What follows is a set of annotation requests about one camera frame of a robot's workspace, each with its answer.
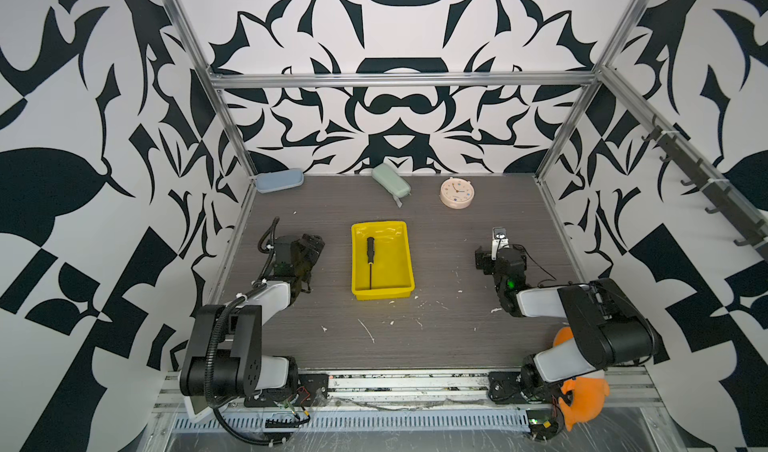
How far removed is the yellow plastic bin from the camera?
890 mm

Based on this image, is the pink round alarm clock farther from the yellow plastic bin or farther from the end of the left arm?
the end of the left arm

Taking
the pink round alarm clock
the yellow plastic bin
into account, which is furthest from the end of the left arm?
the pink round alarm clock
